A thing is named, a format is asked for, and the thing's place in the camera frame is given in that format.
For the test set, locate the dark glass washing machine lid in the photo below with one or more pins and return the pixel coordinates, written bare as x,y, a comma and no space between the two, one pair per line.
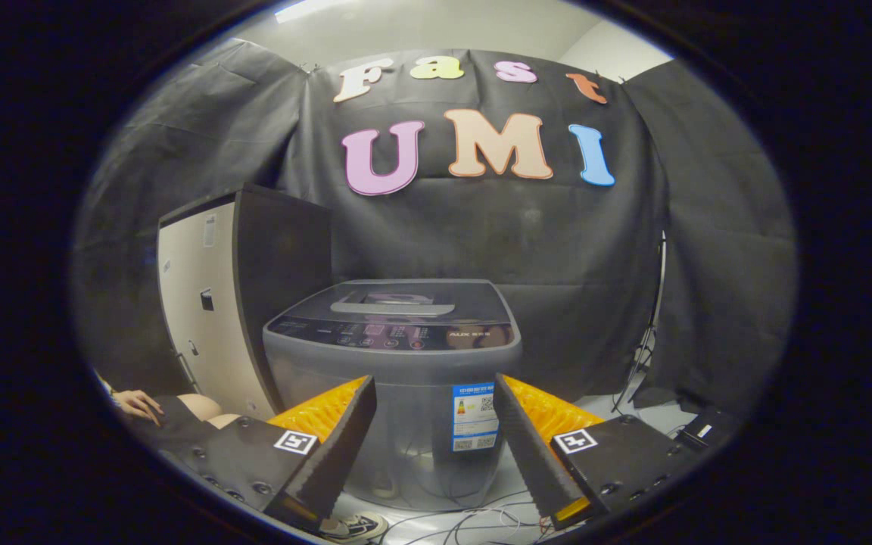
466,299

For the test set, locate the grey washing machine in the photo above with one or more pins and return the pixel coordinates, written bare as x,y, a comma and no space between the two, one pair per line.
421,378

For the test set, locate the black light stand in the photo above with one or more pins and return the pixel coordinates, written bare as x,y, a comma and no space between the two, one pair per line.
644,341

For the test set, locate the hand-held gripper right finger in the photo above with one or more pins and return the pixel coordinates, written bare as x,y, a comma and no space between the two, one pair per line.
527,454

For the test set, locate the person's leg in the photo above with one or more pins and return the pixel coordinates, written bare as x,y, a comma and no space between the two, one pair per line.
205,409

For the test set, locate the black and white sneaker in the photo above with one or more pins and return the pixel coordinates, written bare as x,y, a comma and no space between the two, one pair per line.
356,524

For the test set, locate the black backdrop cloth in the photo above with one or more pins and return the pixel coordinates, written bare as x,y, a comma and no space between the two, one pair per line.
557,242

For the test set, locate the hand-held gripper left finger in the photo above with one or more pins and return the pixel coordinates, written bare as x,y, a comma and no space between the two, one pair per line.
341,446

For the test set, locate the black box device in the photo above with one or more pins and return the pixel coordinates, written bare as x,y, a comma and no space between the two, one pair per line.
712,424

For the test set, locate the beige cabinet with dark side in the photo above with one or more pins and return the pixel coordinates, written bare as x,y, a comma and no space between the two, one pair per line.
216,363

